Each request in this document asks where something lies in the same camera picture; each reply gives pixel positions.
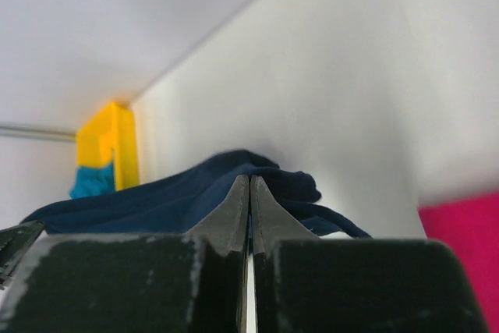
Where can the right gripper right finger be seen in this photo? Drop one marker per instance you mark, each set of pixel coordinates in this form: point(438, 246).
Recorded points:
point(307, 284)

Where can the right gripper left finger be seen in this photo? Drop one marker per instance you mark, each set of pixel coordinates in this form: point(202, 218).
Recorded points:
point(195, 282)

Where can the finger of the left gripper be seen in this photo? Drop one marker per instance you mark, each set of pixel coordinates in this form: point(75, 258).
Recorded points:
point(15, 242)

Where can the navy blue t-shirt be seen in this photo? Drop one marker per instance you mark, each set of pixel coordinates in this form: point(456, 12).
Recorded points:
point(177, 203)

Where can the teal crumpled t-shirt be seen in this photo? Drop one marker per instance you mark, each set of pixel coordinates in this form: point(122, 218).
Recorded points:
point(91, 182)

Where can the yellow plastic bin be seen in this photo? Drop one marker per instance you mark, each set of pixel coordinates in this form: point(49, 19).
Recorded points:
point(109, 138)

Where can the folded magenta t-shirt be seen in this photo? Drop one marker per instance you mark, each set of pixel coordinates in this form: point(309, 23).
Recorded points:
point(470, 228)

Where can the left aluminium frame post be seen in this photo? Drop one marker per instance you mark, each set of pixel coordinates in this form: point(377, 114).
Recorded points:
point(36, 133)

